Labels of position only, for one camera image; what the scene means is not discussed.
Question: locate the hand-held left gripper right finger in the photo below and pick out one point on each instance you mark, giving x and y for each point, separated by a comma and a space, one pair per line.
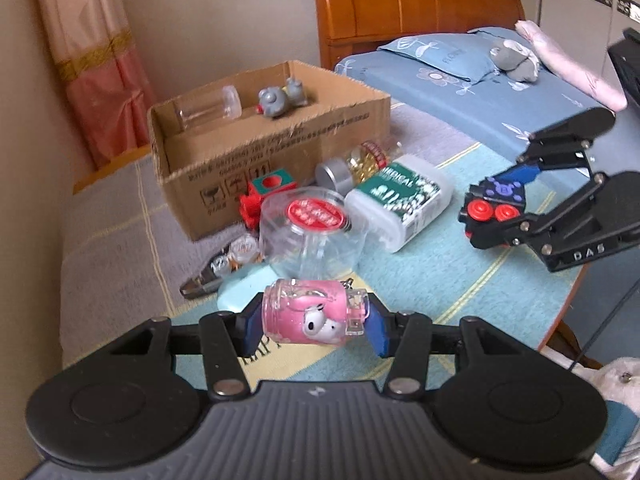
377, 330

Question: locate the clear plastic bottle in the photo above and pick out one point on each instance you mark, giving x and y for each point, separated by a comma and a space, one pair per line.
205, 110

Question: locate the white fluffy cloth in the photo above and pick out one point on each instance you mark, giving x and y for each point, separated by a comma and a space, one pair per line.
620, 375

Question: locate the pink curtain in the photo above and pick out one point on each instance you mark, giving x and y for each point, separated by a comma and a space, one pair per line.
95, 60

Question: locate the wooden bed headboard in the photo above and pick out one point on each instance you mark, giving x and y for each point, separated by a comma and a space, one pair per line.
415, 0

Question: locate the cardboard box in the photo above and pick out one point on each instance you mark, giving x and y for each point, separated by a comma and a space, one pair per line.
225, 160

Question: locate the white box with green label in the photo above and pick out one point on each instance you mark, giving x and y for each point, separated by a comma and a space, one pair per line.
395, 195

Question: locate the checked table cloth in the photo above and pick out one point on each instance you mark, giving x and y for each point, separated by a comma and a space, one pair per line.
115, 240

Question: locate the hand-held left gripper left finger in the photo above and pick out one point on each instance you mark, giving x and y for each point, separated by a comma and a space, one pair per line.
252, 327

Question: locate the light blue round toy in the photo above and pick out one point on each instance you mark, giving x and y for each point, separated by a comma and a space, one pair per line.
240, 290

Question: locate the pink pillow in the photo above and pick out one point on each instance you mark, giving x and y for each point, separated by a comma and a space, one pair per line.
575, 65

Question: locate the grey toy figure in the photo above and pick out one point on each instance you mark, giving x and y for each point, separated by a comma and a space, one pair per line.
272, 100

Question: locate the black toy train car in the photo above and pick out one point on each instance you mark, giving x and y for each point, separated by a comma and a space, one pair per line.
487, 210

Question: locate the clear jar with red lid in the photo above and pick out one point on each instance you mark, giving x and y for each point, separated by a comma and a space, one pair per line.
310, 250

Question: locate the grey plush toy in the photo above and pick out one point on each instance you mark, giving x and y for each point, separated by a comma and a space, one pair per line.
515, 60

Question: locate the capsule bottle with silver cap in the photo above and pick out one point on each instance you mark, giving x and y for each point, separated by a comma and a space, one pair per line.
360, 165

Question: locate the small clear round container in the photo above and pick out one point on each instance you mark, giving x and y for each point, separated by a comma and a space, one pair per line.
242, 249

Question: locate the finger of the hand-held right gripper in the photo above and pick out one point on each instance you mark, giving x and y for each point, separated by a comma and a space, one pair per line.
550, 225
520, 172

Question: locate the dark snack packet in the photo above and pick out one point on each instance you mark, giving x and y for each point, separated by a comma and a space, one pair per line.
202, 282

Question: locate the pink cartoon toy bottle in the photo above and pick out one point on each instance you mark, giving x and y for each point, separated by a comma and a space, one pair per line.
300, 310

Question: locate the blue floral pillow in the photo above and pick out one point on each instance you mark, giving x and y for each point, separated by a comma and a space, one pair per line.
440, 55

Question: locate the green cube with red dot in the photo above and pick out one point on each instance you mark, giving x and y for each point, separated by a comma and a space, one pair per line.
270, 182

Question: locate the black object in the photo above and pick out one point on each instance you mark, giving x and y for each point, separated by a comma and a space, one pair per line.
625, 60

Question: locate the white wardrobe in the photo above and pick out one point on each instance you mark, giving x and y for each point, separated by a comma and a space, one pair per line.
575, 10

